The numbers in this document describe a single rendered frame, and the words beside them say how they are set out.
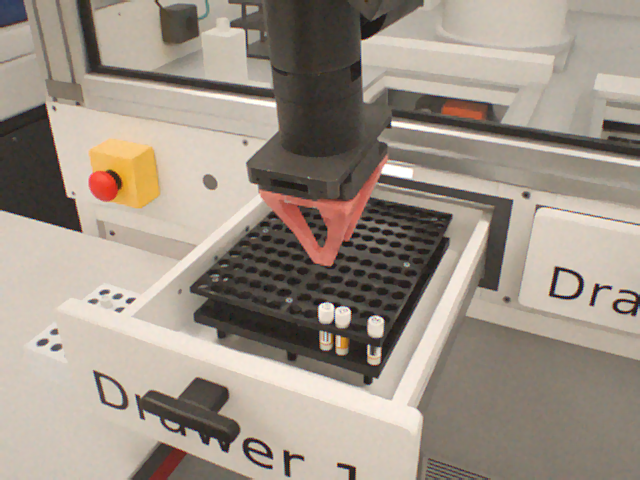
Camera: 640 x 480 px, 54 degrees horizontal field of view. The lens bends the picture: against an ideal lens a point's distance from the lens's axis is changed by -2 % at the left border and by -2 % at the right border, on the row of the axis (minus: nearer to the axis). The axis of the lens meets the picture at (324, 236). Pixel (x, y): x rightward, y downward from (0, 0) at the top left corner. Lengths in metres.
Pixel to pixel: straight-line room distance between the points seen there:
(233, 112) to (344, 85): 0.36
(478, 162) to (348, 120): 0.26
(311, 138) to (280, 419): 0.19
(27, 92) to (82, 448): 0.86
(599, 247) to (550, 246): 0.04
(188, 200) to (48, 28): 0.27
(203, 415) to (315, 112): 0.21
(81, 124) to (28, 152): 0.52
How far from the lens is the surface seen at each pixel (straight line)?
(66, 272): 0.88
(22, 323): 0.81
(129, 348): 0.49
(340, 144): 0.40
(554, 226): 0.64
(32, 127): 1.41
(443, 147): 0.64
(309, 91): 0.39
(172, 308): 0.60
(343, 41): 0.38
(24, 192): 1.42
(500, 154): 0.63
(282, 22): 0.38
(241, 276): 0.57
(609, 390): 0.79
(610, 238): 0.64
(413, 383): 0.47
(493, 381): 0.81
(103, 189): 0.81
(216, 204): 0.81
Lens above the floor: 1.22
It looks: 31 degrees down
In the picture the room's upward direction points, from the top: straight up
